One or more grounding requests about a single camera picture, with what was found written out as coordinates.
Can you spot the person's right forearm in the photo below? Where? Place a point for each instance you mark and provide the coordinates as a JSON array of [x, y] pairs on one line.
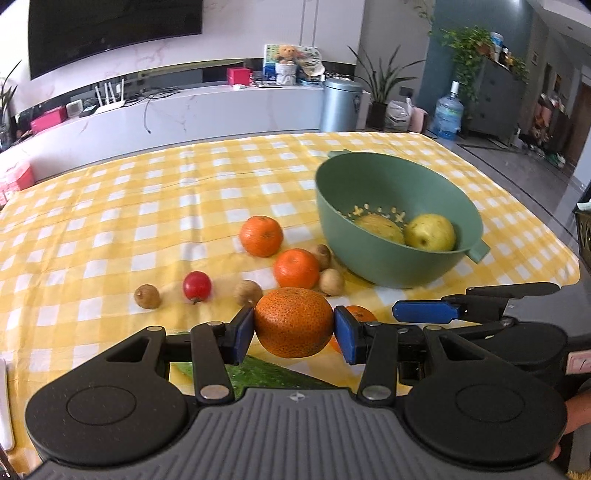
[[579, 413]]

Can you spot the green plant in vase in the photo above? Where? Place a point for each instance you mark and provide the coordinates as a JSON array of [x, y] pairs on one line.
[[5, 106]]

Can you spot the blue water jug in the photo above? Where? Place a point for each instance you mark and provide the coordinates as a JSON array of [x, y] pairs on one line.
[[449, 117]]

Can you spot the pink gift boxes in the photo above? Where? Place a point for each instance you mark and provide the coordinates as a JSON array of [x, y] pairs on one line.
[[16, 180]]

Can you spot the kiwi by bowl lower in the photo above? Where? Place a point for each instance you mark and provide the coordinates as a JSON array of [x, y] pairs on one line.
[[332, 282]]

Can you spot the speckled orange mandarin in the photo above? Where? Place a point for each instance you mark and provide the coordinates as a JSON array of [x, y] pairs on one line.
[[294, 322]]

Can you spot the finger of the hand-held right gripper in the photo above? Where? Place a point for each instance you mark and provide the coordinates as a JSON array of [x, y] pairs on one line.
[[422, 311], [512, 290]]

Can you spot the red cherry tomato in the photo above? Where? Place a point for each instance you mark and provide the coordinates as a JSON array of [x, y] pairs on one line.
[[197, 285]]

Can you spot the white flat object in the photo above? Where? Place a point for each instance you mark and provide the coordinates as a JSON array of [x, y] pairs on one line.
[[5, 406]]

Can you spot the green cucumber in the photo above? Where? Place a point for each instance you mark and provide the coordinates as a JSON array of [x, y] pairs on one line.
[[258, 376]]

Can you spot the green colander bowl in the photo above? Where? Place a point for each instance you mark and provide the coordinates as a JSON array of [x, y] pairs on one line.
[[360, 194]]

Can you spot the kiwi by bowl upper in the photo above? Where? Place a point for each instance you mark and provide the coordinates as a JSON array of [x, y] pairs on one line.
[[322, 256]]

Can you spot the white plastic bag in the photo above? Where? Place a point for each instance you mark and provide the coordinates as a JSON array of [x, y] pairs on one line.
[[398, 116]]

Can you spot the yellow checked tablecloth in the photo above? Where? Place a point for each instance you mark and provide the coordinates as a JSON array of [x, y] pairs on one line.
[[138, 207]]

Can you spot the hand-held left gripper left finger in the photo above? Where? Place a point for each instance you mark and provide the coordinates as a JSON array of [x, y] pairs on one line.
[[240, 339]]

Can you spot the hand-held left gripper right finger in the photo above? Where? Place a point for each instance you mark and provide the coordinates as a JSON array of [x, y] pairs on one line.
[[345, 334]]

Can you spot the pink small appliance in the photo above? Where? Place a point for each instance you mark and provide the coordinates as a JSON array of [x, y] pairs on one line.
[[419, 121]]

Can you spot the kiwi by bowl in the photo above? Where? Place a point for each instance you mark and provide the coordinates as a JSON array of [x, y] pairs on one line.
[[332, 282], [322, 256]]

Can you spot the white router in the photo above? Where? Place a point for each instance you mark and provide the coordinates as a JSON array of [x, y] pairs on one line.
[[110, 99]]

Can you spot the brown teddy bear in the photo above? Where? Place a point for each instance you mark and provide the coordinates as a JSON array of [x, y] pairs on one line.
[[287, 53]]

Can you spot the large orange mandarin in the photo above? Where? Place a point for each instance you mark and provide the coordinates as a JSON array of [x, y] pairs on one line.
[[261, 236]]

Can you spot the potted long-leaf plant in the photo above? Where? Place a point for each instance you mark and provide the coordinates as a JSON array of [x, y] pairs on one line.
[[381, 87]]

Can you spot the kiwi far left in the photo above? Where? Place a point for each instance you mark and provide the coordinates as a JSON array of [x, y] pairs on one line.
[[147, 296]]

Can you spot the grey trash bin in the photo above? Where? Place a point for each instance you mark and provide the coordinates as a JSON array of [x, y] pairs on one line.
[[339, 106]]

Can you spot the printed picture box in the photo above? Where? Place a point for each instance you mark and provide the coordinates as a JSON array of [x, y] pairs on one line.
[[269, 60]]

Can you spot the small white device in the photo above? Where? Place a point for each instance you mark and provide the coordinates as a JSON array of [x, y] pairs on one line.
[[74, 109]]

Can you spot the grey drawer cabinet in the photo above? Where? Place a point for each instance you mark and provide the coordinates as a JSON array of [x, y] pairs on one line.
[[496, 101]]

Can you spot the kiwi near tomato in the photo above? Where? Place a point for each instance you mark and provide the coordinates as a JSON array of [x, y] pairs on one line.
[[247, 292]]

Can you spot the red box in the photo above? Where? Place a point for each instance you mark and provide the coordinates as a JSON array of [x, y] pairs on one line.
[[238, 76]]

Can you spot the black television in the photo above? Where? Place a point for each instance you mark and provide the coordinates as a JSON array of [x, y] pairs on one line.
[[106, 32]]

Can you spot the trailing green plant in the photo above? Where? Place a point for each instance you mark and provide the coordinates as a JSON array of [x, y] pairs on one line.
[[466, 50]]

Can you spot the white marble media console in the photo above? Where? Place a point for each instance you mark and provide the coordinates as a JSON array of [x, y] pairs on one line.
[[207, 110]]

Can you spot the pink box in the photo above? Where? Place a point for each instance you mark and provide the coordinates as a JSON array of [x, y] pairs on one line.
[[48, 119]]

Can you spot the small orange mandarin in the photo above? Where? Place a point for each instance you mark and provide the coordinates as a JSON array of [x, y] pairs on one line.
[[361, 314]]

